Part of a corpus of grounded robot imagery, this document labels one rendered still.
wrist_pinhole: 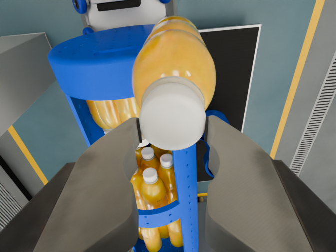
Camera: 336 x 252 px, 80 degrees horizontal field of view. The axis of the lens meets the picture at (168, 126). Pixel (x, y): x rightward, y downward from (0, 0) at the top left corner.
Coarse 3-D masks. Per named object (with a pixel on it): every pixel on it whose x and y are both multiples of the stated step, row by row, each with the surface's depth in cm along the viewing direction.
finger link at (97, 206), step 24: (96, 144) 9; (120, 144) 9; (96, 168) 8; (120, 168) 8; (72, 192) 7; (96, 192) 7; (120, 192) 7; (72, 216) 6; (96, 216) 6; (120, 216) 6; (48, 240) 6; (72, 240) 6; (96, 240) 6; (120, 240) 6
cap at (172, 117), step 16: (160, 96) 11; (176, 96) 10; (192, 96) 11; (144, 112) 11; (160, 112) 11; (176, 112) 11; (192, 112) 11; (144, 128) 12; (160, 128) 12; (176, 128) 12; (192, 128) 12; (160, 144) 12; (176, 144) 12; (192, 144) 12
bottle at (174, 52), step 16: (176, 16) 25; (160, 32) 17; (176, 32) 16; (192, 32) 18; (144, 48) 15; (160, 48) 14; (176, 48) 14; (192, 48) 14; (144, 64) 14; (160, 64) 13; (176, 64) 13; (192, 64) 13; (208, 64) 14; (144, 80) 13; (160, 80) 12; (176, 80) 12; (192, 80) 13; (208, 80) 14; (144, 96) 13; (208, 96) 14
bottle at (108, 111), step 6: (96, 102) 43; (102, 102) 42; (108, 102) 42; (114, 102) 43; (102, 108) 43; (108, 108) 43; (114, 108) 44; (102, 114) 45; (108, 114) 44; (114, 114) 44; (102, 120) 47; (108, 120) 45; (114, 120) 45; (120, 120) 46; (114, 126) 47
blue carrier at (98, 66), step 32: (96, 32) 49; (128, 32) 45; (64, 64) 31; (96, 64) 30; (128, 64) 30; (96, 96) 33; (128, 96) 33; (96, 128) 57; (192, 160) 52; (192, 192) 58; (160, 224) 56; (192, 224) 67
